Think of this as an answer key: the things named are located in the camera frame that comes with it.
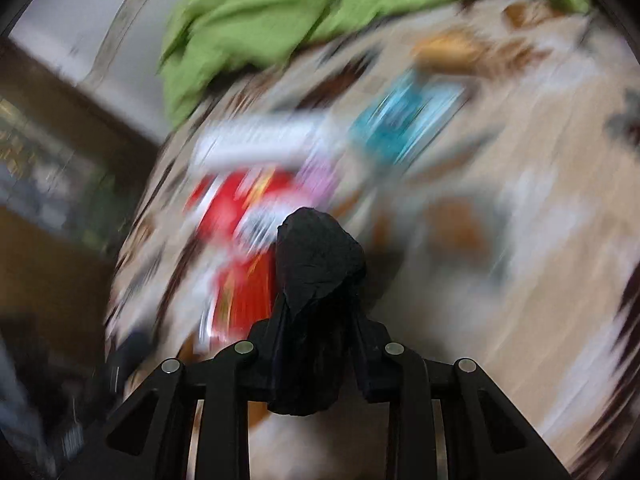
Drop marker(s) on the purple wrapper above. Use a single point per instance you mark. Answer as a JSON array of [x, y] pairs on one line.
[[318, 178]]

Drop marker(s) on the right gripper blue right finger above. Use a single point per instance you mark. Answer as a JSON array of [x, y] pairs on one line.
[[371, 368]]

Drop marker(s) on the teal tissue packet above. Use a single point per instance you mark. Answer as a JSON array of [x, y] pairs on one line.
[[408, 117]]

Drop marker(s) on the black bag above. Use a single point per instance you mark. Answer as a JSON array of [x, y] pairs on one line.
[[322, 274]]

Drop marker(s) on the dark wooden door frame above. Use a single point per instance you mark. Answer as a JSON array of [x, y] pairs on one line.
[[71, 178]]

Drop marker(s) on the long white medicine box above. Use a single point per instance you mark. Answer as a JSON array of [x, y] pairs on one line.
[[286, 138]]

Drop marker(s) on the brown cardboard box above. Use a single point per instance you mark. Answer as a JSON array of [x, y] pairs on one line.
[[456, 52]]

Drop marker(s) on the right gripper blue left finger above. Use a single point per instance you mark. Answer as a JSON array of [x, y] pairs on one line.
[[264, 335]]

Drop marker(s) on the red box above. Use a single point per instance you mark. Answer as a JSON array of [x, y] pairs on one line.
[[242, 212]]

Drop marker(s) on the leaf pattern bed blanket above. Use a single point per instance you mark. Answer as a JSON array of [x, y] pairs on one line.
[[512, 238]]

